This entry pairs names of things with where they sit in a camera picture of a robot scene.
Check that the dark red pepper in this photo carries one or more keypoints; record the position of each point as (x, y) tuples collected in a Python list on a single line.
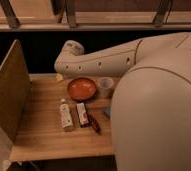
[(94, 124)]

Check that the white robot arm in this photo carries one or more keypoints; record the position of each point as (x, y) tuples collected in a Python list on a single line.
[(151, 105)]

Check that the clear plastic cup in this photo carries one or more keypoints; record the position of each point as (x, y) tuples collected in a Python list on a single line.
[(105, 85)]

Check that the orange round bowl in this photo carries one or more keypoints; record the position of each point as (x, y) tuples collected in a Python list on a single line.
[(81, 89)]

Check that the light blue plastic object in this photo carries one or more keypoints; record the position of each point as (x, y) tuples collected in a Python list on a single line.
[(107, 112)]

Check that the small yellow object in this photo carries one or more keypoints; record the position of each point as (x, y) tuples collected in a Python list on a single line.
[(59, 77)]

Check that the white squeeze bottle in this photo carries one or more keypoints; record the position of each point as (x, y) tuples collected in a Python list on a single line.
[(66, 118)]

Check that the wooden side panel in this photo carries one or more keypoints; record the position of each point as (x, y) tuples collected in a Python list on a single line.
[(14, 89)]

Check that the wooden shelf rail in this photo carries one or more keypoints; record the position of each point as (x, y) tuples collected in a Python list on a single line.
[(94, 15)]

